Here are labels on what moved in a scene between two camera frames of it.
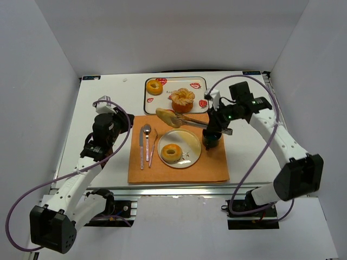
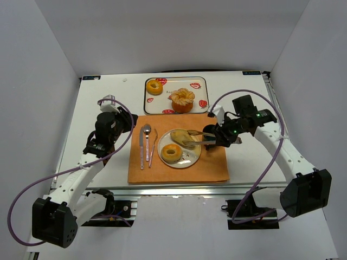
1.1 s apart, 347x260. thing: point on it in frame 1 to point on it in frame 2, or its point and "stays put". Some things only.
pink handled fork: x=153 y=149 stays put
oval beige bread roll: x=168 y=116 to x=178 y=136
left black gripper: x=123 y=119 stays put
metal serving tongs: x=182 y=120 to x=194 y=132
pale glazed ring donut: x=170 y=158 stays put
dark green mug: x=210 y=140 stays put
